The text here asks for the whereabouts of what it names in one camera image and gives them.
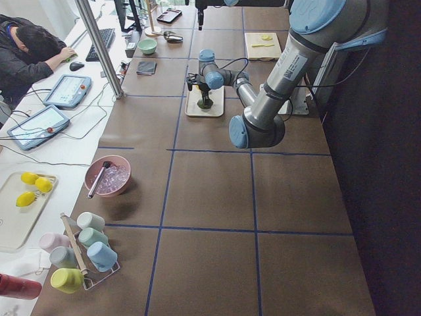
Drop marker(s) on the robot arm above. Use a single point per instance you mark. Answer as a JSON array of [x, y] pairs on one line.
[[314, 27]]

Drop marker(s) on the yellow lemon side tray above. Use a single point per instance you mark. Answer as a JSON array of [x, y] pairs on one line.
[[43, 184], [25, 199]]

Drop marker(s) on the mint cup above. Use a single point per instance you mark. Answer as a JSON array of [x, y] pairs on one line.
[[88, 236]]

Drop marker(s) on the teach pendant tablet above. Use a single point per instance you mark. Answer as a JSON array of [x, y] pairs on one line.
[[39, 128], [68, 92]]

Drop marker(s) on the pink bowl with ice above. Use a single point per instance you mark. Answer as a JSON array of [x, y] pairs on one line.
[[115, 178]]

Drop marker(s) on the pink cup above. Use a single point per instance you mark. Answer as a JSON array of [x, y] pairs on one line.
[[50, 240]]

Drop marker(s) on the yellow lemon on side tray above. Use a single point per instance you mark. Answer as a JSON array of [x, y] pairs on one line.
[[29, 178]]

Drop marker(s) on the grey cup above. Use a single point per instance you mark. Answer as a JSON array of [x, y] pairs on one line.
[[63, 257]]

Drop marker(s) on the folded grey cloth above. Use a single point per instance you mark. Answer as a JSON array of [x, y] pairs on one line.
[[146, 68]]

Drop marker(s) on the mint green bowl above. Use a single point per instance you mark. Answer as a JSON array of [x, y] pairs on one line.
[[147, 46]]

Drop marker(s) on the person in black jacket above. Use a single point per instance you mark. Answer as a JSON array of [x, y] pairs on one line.
[[29, 53]]

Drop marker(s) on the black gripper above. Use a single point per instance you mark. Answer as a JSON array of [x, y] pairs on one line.
[[204, 91]]

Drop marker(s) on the wooden cutting board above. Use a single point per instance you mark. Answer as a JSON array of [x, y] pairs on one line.
[[262, 53]]

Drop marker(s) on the cream rabbit tray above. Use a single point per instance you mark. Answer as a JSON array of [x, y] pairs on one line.
[[217, 110]]

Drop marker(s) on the yellow banana peel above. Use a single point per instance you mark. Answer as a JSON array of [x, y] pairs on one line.
[[262, 40]]

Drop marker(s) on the blue cup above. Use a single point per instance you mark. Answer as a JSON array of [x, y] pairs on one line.
[[102, 256]]

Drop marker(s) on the metal scoop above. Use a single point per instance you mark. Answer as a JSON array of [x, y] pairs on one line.
[[172, 37]]

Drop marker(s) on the cream side tray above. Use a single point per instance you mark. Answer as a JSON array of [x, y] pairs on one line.
[[18, 222]]

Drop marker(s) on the teach pendant tablet far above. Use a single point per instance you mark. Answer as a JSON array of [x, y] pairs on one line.
[[68, 92]]

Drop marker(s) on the wooden stand with round base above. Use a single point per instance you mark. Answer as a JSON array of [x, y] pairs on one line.
[[151, 30]]

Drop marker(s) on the green lime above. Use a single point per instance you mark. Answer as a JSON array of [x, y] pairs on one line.
[[205, 104]]

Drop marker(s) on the red bottle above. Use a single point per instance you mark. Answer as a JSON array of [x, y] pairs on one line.
[[20, 288]]

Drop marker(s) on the white cup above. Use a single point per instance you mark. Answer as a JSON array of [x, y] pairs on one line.
[[90, 220]]

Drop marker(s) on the metal frame post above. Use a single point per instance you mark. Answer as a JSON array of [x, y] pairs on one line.
[[93, 31]]

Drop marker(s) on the black computer mouse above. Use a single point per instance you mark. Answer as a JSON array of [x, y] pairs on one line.
[[76, 65]]

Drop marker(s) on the yellow cup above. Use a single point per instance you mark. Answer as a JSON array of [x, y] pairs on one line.
[[67, 280]]

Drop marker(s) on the teach pendant tablet near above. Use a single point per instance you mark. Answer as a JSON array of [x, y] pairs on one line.
[[39, 128]]

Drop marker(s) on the white wire cup rack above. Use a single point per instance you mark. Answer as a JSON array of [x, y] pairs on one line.
[[92, 276]]

